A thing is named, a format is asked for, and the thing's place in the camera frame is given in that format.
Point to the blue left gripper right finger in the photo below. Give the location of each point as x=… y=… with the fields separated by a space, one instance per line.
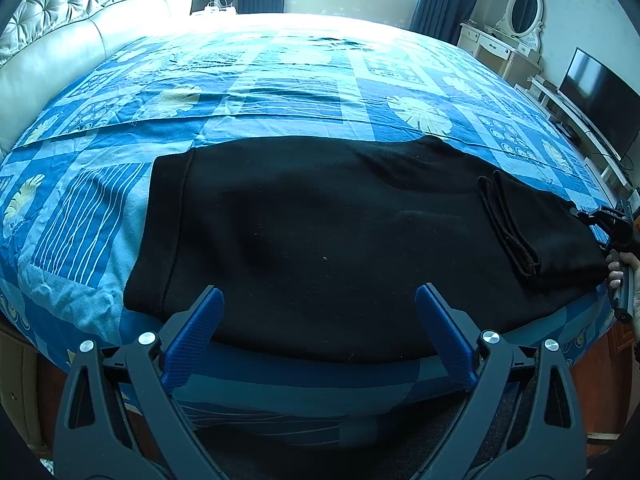
x=448 y=330

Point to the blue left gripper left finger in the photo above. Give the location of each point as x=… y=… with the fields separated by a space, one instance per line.
x=185 y=336

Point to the black studded pants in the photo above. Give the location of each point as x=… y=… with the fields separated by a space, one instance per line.
x=319 y=245

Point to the person's right hand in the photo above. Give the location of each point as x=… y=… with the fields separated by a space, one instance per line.
x=623 y=288

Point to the white tv stand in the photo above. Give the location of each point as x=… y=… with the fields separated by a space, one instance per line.
x=560 y=111

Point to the black flat screen television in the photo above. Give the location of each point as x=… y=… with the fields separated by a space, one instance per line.
x=605 y=99

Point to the brown wooden cabinet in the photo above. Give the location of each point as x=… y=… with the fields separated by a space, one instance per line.
x=605 y=380

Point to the beige bedside cabinet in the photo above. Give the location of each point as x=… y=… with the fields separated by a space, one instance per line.
x=25 y=395

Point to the white dressing table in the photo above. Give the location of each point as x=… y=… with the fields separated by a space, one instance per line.
x=508 y=62

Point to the blue patterned bed sheet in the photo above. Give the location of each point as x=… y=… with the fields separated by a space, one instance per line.
x=75 y=190

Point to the white oval vanity mirror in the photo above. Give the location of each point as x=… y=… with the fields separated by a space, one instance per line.
x=522 y=20

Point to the white tufted leather headboard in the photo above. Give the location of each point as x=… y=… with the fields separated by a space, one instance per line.
x=48 y=44

